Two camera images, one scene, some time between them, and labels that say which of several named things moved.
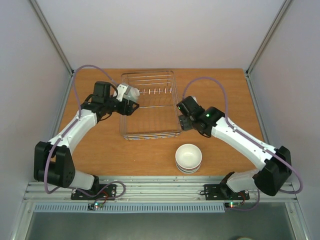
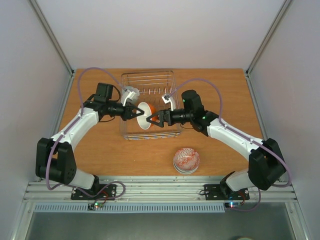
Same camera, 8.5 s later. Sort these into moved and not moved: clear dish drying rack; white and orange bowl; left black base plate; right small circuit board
Moved: white and orange bowl
Not moved: clear dish drying rack; right small circuit board; left black base plate
